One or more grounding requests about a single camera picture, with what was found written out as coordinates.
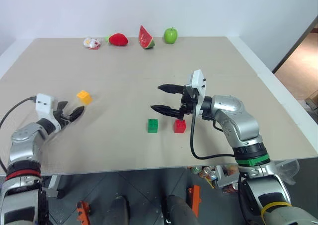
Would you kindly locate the white crumpled toy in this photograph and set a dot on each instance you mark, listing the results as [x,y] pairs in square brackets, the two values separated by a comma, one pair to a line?
[91,43]

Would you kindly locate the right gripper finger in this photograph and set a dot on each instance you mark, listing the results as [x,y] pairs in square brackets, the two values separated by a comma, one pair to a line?
[172,89]
[169,110]

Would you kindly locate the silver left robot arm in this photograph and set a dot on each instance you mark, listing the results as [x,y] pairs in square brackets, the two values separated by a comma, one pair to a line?
[22,145]

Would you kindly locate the clear plastic container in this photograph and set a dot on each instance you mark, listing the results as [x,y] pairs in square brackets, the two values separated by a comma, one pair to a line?
[289,170]

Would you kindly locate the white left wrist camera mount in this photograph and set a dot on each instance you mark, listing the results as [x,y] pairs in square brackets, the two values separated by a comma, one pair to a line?
[44,105]

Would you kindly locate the yellow band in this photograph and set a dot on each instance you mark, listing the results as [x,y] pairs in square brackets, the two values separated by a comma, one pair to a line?
[273,205]

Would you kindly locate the grey table leg bracket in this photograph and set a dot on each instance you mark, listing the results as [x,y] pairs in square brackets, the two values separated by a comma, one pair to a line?
[55,186]

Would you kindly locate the yellow toy brick cube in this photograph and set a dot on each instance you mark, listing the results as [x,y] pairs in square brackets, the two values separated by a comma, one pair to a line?
[84,97]

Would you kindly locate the red plush strawberry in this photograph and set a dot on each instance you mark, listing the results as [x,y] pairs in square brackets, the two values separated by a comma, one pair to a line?
[118,39]

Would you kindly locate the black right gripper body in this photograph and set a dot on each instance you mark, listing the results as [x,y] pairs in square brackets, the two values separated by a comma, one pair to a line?
[187,105]

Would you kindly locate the orange clamp tool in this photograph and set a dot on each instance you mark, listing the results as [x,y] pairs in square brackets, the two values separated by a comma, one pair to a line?
[83,211]
[194,200]

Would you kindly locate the green toy apple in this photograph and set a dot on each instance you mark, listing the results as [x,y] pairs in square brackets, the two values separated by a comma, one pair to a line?
[170,35]

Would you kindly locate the toy watermelon slice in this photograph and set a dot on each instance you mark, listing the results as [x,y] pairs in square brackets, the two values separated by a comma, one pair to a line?
[146,38]

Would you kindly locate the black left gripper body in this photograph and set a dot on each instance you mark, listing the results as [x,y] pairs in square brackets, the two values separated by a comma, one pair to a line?
[63,118]

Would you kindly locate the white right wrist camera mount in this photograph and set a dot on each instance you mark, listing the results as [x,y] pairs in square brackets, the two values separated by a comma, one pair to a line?
[198,82]

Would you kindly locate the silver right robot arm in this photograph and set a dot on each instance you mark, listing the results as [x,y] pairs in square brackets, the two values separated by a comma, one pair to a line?
[238,120]

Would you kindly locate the red toy brick cube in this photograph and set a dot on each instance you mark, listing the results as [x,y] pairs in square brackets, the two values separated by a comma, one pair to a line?
[180,127]

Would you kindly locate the drink can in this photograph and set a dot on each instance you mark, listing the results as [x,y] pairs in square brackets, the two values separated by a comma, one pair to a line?
[214,175]
[205,172]
[195,170]

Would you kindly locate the dark rounded shape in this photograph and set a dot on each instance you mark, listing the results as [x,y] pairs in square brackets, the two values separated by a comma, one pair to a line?
[180,210]
[121,210]

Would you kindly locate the grey metal bracket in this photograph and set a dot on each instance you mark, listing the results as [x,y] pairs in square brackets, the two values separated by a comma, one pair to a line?
[227,179]

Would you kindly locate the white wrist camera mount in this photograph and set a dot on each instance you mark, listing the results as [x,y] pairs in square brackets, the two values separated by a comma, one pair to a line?
[198,82]
[44,105]

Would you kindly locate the green toy brick cube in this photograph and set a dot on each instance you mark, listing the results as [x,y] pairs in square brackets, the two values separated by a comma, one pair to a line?
[152,126]

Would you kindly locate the beige table mat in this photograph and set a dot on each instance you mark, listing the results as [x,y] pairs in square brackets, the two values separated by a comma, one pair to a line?
[119,140]

